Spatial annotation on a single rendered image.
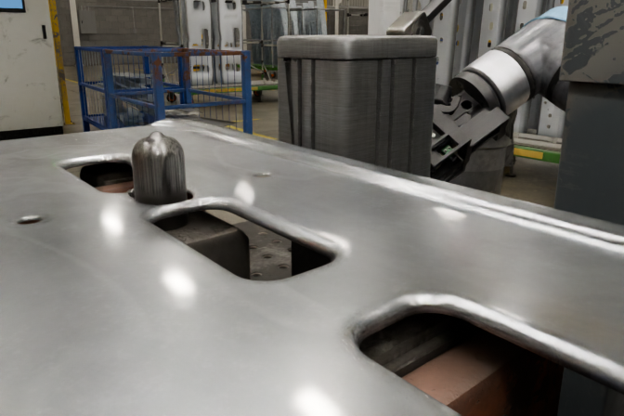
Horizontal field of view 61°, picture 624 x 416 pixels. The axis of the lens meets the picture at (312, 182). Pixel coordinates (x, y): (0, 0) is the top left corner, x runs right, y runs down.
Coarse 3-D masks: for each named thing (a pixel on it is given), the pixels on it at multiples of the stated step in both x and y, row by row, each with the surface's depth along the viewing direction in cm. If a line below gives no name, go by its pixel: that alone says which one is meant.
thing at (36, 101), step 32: (0, 0) 530; (32, 0) 548; (0, 32) 538; (32, 32) 554; (0, 64) 544; (32, 64) 560; (0, 96) 550; (32, 96) 567; (0, 128) 557; (32, 128) 576
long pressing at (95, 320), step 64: (128, 128) 36; (192, 128) 34; (0, 192) 21; (64, 192) 21; (128, 192) 21; (192, 192) 21; (256, 192) 21; (320, 192) 21; (384, 192) 21; (448, 192) 20; (0, 256) 15; (64, 256) 15; (128, 256) 15; (192, 256) 15; (384, 256) 15; (448, 256) 15; (512, 256) 15; (576, 256) 15; (0, 320) 12; (64, 320) 12; (128, 320) 12; (192, 320) 12; (256, 320) 12; (320, 320) 12; (384, 320) 12; (512, 320) 12; (576, 320) 12; (0, 384) 9; (64, 384) 9; (128, 384) 9; (192, 384) 9; (256, 384) 9; (320, 384) 9; (384, 384) 9
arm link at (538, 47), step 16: (544, 16) 63; (560, 16) 62; (528, 32) 62; (544, 32) 61; (560, 32) 61; (496, 48) 62; (512, 48) 61; (528, 48) 60; (544, 48) 60; (560, 48) 59; (528, 64) 60; (544, 64) 60; (560, 64) 59; (528, 80) 60; (544, 80) 61; (544, 96) 62
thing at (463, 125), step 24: (456, 96) 61; (480, 96) 60; (456, 120) 60; (480, 120) 59; (504, 120) 59; (432, 144) 57; (456, 144) 59; (480, 144) 60; (432, 168) 58; (456, 168) 61
